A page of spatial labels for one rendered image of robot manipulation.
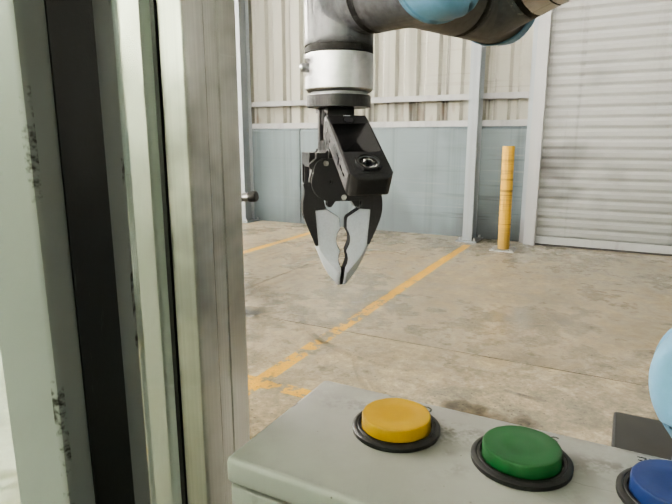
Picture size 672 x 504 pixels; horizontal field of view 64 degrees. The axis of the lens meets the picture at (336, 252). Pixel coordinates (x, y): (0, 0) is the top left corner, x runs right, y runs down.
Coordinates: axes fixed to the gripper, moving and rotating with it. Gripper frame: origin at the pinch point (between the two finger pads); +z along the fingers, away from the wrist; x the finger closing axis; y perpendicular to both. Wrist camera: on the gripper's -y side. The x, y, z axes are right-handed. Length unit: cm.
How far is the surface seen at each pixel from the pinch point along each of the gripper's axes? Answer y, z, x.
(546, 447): -36.4, 0.3, -3.0
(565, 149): 426, -6, -314
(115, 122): -36.5, -15.9, 16.7
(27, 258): -38.8, -11.2, 19.5
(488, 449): -36.0, 0.3, -0.1
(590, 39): 417, -107, -324
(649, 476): -39.6, 0.3, -6.4
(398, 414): -31.7, 0.3, 3.4
